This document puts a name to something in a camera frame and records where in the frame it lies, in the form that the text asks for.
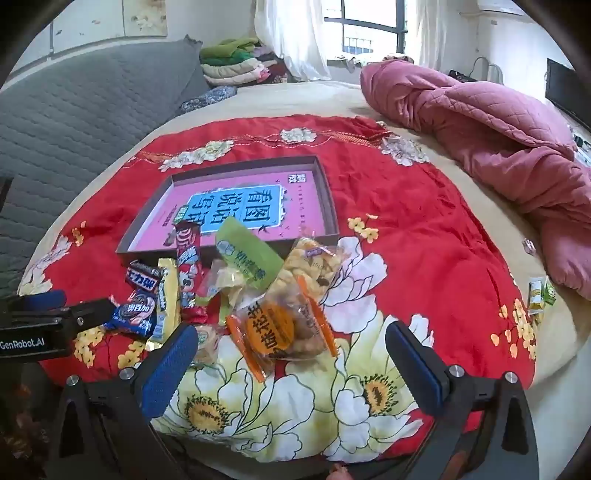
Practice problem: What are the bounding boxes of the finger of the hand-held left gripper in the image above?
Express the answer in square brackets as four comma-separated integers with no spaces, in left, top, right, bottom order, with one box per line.
[0,290,68,320]
[60,299,115,334]

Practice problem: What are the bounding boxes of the blue patterned cloth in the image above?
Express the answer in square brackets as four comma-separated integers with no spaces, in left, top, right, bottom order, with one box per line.
[180,85,238,114]

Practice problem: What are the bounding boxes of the floral wall panel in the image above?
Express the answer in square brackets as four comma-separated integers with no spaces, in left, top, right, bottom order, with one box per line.
[124,0,168,37]

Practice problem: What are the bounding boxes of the grey quilted headboard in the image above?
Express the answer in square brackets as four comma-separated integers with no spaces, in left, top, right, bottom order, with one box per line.
[0,36,218,301]

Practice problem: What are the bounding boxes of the small yellow green packet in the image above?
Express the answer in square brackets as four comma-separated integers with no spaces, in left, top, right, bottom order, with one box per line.
[526,277,546,317]

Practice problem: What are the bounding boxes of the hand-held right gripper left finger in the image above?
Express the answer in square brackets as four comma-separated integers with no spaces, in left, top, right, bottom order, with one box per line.
[44,323,199,480]

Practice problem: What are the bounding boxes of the blue cookie packet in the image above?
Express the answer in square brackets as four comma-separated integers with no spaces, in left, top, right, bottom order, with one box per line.
[102,295,160,341]

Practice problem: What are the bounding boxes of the red floral blanket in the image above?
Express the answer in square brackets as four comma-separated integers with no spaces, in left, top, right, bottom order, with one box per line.
[18,115,539,462]

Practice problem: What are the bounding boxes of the clear packet yellow twisted snack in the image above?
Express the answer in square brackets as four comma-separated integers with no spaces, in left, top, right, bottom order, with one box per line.
[276,236,352,308]

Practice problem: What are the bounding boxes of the black television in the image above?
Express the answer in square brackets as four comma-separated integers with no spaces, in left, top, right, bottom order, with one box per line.
[546,58,591,130]

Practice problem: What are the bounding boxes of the dark chocolate bar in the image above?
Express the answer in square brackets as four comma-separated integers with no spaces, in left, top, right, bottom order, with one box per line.
[124,260,165,291]

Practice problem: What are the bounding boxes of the red candy packet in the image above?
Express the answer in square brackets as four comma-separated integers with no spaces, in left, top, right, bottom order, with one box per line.
[175,220,209,324]

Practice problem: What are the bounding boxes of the pile of folded clothes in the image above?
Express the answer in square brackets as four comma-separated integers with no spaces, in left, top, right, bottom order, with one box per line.
[199,37,296,86]

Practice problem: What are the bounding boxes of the metal chair frame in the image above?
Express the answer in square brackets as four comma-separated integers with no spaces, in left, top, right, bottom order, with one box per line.
[471,56,503,85]

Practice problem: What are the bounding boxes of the green label candy packet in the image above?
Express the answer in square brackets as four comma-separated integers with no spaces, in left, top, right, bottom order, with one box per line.
[203,218,284,324]

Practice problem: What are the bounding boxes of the cardboard box tray pink print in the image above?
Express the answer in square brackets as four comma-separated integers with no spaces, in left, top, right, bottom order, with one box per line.
[115,155,339,256]

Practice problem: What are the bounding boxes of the orange clear peanut packet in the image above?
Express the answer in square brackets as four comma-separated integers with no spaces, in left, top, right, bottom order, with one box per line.
[225,286,338,383]

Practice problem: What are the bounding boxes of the window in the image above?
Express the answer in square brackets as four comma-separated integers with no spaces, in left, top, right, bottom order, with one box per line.
[323,0,409,61]

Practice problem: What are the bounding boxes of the round cake clear packet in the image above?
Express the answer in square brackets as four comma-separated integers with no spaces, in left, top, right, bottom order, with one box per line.
[191,323,223,367]

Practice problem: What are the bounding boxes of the white curtain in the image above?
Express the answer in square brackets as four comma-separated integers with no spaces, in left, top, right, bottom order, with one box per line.
[254,0,333,84]
[416,0,450,68]

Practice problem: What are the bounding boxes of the long yellow snack packet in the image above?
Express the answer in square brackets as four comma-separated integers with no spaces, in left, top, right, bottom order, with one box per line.
[147,257,183,354]

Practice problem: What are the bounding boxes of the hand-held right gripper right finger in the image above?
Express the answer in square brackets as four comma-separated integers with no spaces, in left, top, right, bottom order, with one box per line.
[385,320,541,480]

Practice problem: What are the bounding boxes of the pink quilt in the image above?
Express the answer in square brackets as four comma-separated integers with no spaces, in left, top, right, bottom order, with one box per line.
[360,59,591,301]

